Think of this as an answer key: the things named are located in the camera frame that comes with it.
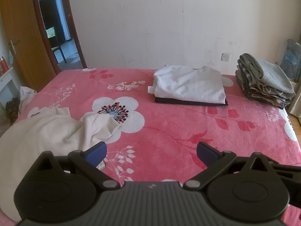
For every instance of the black folded garment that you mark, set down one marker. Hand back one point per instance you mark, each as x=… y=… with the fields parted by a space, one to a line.
x=188 y=102

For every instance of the pink floral blanket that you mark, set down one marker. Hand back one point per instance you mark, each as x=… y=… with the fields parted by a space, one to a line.
x=164 y=131

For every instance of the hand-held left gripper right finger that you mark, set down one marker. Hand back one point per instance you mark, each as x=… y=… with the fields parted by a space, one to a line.
x=207 y=155

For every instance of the white printed bag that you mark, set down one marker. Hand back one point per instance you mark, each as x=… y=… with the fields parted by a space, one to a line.
x=27 y=97

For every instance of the dark wooden chair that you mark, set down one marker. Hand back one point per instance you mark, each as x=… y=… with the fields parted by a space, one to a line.
x=57 y=47

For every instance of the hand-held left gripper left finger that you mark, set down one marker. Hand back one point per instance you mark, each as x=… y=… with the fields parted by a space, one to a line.
x=97 y=154

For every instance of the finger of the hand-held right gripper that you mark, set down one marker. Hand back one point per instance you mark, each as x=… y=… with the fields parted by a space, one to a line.
x=289 y=171

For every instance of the wall socket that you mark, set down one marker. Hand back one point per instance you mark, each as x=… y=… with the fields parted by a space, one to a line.
x=225 y=57

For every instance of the cream garment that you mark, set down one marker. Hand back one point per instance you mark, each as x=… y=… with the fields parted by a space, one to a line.
x=35 y=134

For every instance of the wooden door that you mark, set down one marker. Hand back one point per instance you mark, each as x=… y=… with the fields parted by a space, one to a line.
x=21 y=23

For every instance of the white button shirt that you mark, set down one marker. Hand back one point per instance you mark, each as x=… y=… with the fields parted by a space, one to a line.
x=188 y=84

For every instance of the red bottle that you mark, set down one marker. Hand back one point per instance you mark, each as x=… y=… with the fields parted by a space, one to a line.
x=2 y=63

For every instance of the stack of folded clothes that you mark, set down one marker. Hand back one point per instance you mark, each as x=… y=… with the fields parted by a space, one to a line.
x=265 y=82

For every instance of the white shelf unit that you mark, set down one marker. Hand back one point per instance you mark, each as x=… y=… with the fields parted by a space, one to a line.
x=6 y=82

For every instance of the wooden door frame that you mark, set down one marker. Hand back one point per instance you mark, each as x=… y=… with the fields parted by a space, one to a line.
x=73 y=23

